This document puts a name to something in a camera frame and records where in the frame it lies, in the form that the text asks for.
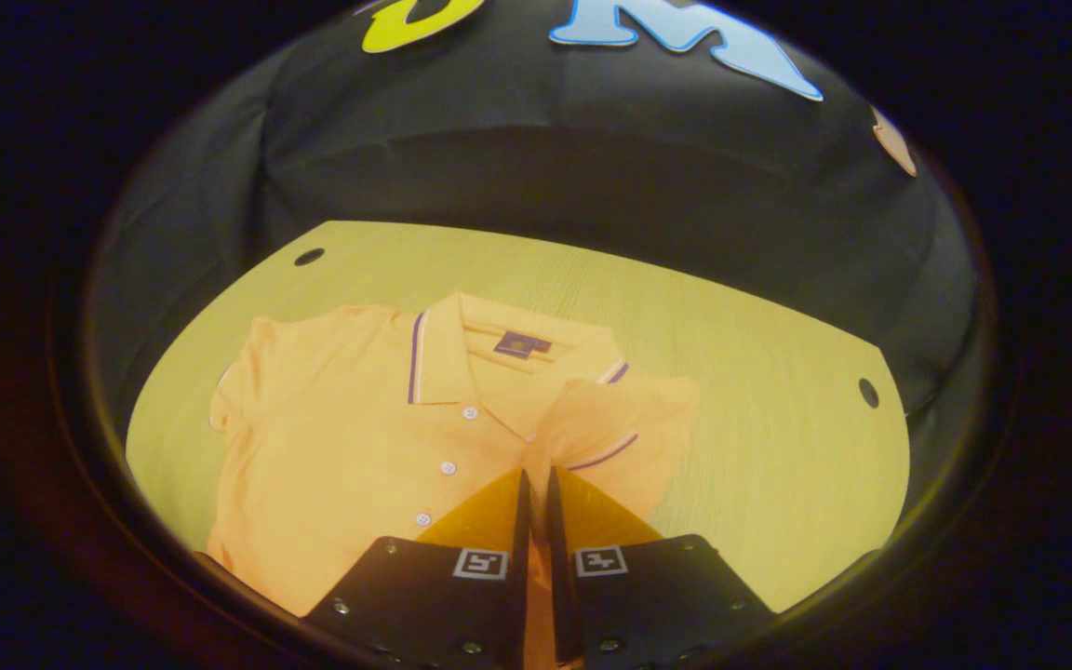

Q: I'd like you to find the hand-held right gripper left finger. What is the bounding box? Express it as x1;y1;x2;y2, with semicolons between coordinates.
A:
301;467;534;670

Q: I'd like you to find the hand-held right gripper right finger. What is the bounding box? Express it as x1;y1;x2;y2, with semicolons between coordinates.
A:
545;465;776;670

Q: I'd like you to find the orange T-shirt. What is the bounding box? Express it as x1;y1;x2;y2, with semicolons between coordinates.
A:
208;291;702;670

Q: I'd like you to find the black backdrop cloth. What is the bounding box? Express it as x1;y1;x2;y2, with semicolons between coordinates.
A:
89;0;984;438

